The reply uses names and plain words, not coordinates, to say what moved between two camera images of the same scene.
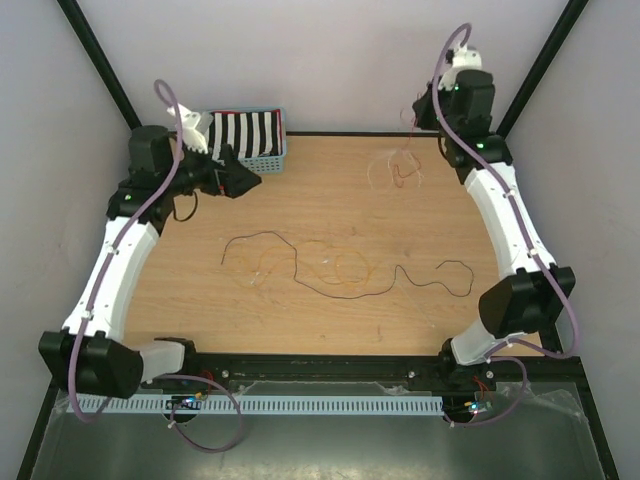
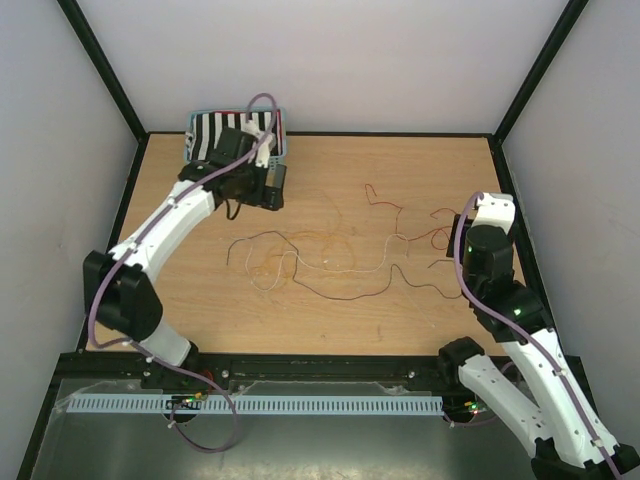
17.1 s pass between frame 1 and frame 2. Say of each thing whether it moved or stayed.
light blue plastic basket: stayed
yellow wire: moved
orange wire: moved
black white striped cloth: stayed
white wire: moved
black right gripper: moved
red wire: moved
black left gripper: moved
